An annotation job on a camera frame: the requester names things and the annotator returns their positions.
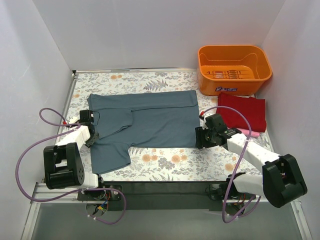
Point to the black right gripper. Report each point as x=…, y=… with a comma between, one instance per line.
x=200, y=137

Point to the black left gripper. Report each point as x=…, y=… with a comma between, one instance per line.
x=93, y=139

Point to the blue-grey t-shirt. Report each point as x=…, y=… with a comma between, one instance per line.
x=142, y=120

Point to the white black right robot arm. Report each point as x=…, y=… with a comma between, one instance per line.
x=281, y=180

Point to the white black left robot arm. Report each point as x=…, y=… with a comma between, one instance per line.
x=63, y=166

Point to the pink folded t-shirt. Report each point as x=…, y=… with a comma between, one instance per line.
x=246, y=132

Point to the red folded t-shirt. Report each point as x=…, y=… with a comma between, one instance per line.
x=239, y=112

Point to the orange plastic basket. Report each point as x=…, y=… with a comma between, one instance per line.
x=238, y=70

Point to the floral patterned table mat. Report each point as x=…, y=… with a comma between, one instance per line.
x=153, y=164

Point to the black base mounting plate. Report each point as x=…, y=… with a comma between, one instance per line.
x=161, y=195

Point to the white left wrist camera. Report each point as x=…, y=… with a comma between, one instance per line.
x=71, y=121

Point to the aluminium frame rail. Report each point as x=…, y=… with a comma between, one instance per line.
x=63, y=217

